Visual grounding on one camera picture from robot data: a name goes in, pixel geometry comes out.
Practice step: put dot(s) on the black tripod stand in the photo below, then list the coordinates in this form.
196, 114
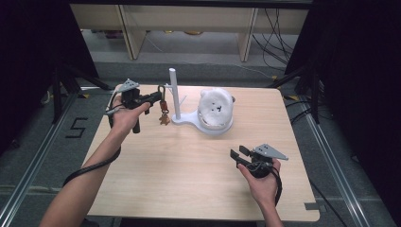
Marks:
307, 85
64, 85

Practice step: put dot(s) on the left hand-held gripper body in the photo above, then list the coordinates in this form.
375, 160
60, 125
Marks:
132, 96

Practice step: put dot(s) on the aluminium floor rail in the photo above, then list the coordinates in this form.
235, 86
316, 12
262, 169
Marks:
34, 160
337, 176

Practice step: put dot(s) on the person's left hand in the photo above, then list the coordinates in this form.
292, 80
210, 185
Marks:
126, 121

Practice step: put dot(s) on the yellow object under desk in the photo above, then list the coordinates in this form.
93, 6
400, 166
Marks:
193, 32

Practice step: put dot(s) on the white branched key stand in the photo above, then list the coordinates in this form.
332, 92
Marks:
174, 94

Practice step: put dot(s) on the grey tape strip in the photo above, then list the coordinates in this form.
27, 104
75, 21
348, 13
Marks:
311, 206

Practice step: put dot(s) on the person's right hand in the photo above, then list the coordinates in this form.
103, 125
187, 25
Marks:
263, 187

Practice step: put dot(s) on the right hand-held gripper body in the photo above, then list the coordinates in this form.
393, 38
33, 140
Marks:
263, 159

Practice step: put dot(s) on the black curtain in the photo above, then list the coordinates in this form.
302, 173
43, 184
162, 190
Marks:
34, 47
359, 78

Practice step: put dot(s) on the light wooden desk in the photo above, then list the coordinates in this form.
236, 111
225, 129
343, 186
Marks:
189, 17

